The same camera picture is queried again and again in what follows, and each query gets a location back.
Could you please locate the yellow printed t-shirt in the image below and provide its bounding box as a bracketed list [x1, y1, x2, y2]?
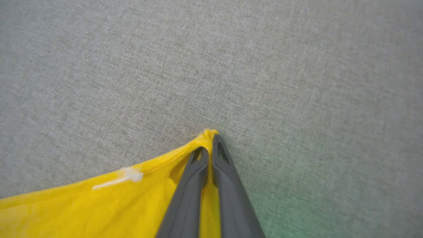
[0, 129, 222, 238]

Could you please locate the grey fabric sofa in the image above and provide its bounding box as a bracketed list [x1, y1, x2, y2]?
[0, 0, 423, 238]

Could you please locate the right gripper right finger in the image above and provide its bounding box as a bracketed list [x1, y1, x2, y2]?
[211, 134, 266, 238]

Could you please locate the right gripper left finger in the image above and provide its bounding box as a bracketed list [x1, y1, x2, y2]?
[155, 146, 210, 238]

